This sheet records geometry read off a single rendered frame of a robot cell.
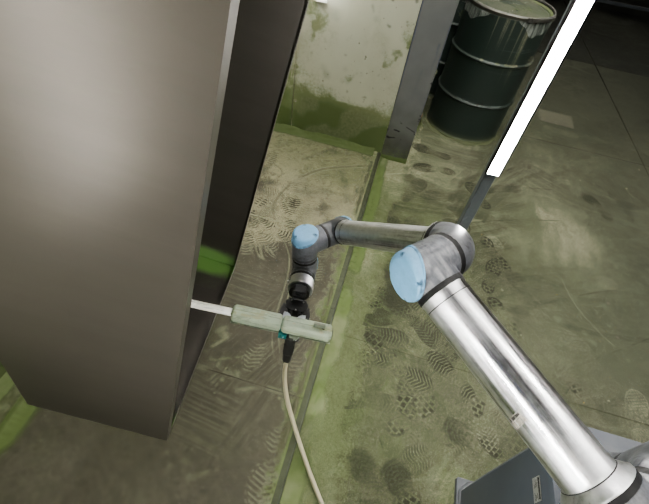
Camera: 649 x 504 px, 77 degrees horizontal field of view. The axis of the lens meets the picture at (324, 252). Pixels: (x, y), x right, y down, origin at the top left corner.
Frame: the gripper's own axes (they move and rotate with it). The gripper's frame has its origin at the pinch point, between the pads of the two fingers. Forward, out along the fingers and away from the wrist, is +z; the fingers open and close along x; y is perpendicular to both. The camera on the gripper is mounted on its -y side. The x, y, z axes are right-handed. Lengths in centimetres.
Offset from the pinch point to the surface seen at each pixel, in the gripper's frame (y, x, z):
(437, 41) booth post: -51, -44, -172
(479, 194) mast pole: -11, -72, -91
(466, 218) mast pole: 4, -72, -92
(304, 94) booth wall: 0, 24, -186
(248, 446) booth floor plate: 49, 6, 15
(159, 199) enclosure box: -77, 17, 44
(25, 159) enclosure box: -78, 30, 44
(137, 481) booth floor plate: 53, 38, 32
